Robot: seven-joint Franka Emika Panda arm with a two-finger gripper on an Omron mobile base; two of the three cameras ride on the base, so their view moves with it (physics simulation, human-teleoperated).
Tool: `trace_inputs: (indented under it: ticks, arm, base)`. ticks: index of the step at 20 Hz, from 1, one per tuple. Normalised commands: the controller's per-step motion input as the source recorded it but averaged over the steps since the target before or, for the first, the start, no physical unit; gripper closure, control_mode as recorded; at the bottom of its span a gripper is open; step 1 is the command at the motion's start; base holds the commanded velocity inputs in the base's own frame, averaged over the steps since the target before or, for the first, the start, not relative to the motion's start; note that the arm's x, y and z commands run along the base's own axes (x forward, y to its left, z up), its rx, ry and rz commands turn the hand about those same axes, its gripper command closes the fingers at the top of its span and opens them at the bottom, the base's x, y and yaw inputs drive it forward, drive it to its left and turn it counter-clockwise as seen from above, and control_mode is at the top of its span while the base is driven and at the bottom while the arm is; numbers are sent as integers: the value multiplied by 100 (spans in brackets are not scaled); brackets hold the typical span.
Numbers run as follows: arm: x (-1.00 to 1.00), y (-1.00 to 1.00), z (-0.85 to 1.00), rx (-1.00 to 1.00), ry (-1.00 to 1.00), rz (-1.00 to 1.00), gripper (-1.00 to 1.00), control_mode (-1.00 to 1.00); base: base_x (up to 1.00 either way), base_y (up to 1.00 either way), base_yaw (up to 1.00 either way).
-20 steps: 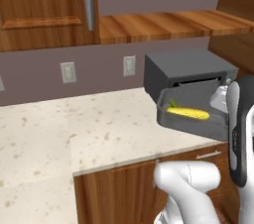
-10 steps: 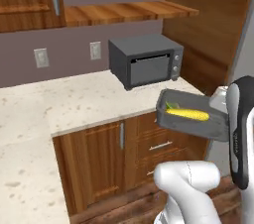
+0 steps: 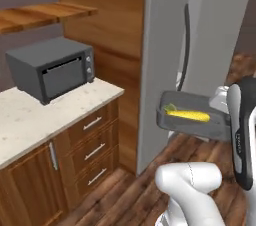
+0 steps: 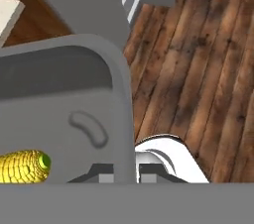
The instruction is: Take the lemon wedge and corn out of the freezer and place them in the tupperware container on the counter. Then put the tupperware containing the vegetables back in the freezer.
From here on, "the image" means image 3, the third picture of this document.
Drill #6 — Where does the green-yellow lemon wedge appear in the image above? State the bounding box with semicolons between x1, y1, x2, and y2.
162;102;178;113

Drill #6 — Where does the wooden cupboard door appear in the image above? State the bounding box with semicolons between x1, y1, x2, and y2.
0;140;70;226

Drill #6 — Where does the wooden drawer front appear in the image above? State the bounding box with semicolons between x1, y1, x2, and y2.
75;151;116;199
71;126;114;172
67;104;112;147

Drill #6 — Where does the tall wooden cupboard panel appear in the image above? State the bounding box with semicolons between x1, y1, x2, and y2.
54;0;148;175

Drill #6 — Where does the grey tupperware container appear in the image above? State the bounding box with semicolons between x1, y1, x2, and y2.
155;90;233;142

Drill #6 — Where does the dark fridge door handle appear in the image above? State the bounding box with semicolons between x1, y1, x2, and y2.
176;3;191;93

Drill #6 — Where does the wooden wall shelf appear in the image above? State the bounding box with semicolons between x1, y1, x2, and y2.
0;1;100;35

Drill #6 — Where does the grey fridge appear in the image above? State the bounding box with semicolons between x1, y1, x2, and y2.
136;0;256;176

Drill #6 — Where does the silver drawer handle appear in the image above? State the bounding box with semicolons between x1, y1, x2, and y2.
82;116;103;131
84;142;106;161
87;167;108;187

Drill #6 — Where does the silver cupboard door handle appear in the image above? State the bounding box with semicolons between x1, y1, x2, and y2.
48;141;60;172

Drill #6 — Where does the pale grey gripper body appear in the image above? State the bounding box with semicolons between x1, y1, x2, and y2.
208;85;232;115

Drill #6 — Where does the dark grey toaster oven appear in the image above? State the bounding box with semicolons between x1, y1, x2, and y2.
4;36;96;106

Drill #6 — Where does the yellow corn cob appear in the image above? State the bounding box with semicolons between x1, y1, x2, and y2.
165;109;212;123

